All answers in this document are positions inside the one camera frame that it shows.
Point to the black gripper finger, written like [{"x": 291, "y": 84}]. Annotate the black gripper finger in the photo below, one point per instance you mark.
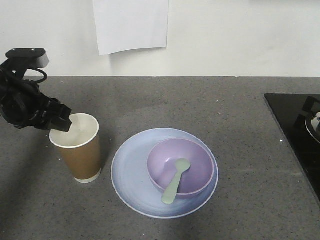
[
  {"x": 62, "y": 112},
  {"x": 60, "y": 124}
]

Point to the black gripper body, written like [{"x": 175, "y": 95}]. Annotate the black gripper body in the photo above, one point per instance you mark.
[{"x": 23, "y": 105}]

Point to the brown white cup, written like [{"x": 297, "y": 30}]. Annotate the brown white cup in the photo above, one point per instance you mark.
[{"x": 80, "y": 147}]

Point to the purple plastic bowl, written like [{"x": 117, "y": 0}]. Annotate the purple plastic bowl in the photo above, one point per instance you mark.
[{"x": 161, "y": 166}]

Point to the pale green plastic spoon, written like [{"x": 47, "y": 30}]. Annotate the pale green plastic spoon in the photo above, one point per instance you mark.
[{"x": 169, "y": 195}]

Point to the pale blue plate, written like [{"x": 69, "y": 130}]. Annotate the pale blue plate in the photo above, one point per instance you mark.
[{"x": 134, "y": 187}]

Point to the black gas stove top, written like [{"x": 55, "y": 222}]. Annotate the black gas stove top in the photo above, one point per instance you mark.
[{"x": 290, "y": 111}]

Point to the steel gas burner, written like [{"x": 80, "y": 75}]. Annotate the steel gas burner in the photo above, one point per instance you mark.
[{"x": 312, "y": 123}]

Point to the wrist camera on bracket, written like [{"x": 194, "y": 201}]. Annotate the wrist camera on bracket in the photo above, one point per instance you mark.
[{"x": 19, "y": 60}]

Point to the white paper wall sheet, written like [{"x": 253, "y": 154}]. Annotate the white paper wall sheet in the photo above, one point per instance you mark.
[{"x": 123, "y": 25}]

